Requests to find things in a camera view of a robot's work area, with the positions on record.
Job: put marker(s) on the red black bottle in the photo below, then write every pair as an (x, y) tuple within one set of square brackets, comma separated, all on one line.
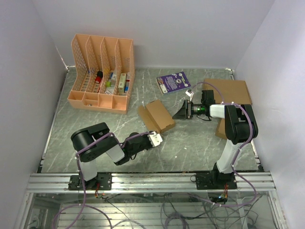
[(99, 77)]

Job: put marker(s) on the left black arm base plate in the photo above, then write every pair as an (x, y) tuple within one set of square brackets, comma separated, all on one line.
[(103, 181)]

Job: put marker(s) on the brown cardboard box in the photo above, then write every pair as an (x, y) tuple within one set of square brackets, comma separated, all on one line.
[(156, 117)]

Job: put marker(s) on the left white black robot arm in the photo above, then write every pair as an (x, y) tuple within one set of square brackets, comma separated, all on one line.
[(96, 140)]

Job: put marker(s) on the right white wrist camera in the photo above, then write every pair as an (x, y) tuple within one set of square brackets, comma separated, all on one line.
[(190, 94)]

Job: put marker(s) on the pink plastic file organizer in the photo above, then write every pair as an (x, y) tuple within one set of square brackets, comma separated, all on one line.
[(112, 56)]

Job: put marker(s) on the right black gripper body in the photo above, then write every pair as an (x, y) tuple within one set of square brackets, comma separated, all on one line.
[(196, 109)]

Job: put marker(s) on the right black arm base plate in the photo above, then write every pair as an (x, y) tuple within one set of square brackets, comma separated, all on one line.
[(209, 181)]

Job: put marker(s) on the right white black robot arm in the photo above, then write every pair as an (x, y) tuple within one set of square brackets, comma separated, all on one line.
[(240, 128)]

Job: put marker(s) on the small folded cardboard box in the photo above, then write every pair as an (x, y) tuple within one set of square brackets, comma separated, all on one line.
[(220, 129)]

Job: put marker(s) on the aluminium rail frame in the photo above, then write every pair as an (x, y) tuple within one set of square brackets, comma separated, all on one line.
[(57, 183)]

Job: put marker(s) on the large folded cardboard box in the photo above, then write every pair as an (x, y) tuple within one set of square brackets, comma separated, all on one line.
[(232, 90)]

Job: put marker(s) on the purple book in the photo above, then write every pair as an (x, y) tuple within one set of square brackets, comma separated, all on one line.
[(173, 83)]

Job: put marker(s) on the white green carton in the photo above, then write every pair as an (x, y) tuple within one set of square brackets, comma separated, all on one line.
[(122, 82)]

